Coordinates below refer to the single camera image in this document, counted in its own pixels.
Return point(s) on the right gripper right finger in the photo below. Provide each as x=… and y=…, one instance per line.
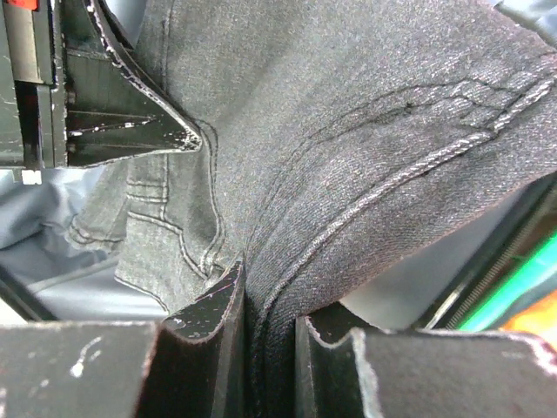
x=362, y=372

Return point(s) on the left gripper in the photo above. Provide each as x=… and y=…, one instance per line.
x=114, y=109

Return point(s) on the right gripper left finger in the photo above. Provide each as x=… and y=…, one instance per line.
x=189, y=365

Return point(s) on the orange item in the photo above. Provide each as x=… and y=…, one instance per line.
x=538, y=319

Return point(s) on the green plastic tray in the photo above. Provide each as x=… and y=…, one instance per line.
x=537, y=269

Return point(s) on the pink hard-shell suitcase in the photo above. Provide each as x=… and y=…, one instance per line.
x=43, y=276

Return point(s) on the black denim jeans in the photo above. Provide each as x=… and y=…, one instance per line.
x=337, y=138

